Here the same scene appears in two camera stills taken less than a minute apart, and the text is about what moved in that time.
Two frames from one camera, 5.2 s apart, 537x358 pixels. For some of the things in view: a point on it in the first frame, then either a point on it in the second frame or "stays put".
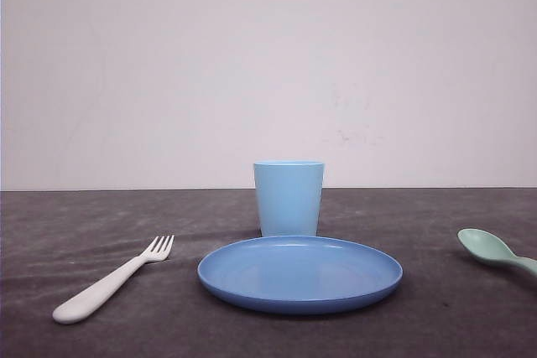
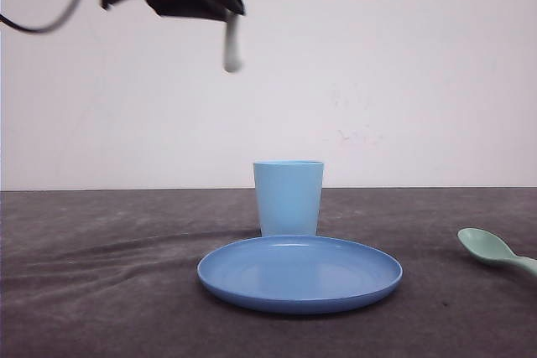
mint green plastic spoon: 487,246 stays put
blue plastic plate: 299,274 stays put
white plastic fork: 85,303 to 233,45
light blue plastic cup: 289,196 stays put
